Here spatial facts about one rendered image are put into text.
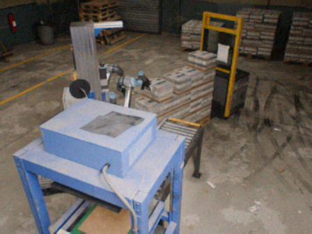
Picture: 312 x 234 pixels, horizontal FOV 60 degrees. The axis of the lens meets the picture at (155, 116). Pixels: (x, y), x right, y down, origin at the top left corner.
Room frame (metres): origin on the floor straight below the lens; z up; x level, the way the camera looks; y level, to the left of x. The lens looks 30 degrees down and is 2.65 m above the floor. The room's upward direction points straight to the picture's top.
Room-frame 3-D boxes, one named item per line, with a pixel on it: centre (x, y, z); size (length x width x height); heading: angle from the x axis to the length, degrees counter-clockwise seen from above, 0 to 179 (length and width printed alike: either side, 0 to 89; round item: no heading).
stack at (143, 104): (3.88, -0.23, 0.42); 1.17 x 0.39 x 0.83; 132
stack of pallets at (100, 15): (10.35, 2.00, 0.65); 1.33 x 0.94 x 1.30; 159
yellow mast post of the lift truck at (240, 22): (4.41, -1.31, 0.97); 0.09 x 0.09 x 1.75; 42
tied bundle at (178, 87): (3.97, -0.32, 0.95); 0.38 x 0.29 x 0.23; 43
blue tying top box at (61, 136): (1.50, 0.36, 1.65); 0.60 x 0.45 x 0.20; 65
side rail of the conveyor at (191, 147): (2.32, -0.30, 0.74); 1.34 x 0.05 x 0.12; 155
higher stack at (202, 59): (4.37, -0.77, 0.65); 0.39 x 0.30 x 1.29; 42
